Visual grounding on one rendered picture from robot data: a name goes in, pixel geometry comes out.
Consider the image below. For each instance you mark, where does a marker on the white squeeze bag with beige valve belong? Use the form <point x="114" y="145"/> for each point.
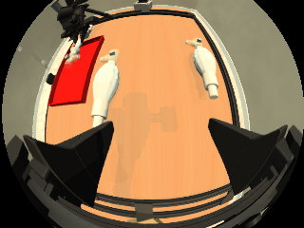
<point x="206" y="67"/>

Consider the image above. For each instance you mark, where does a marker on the red tray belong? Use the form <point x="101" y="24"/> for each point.
<point x="72" y="84"/>

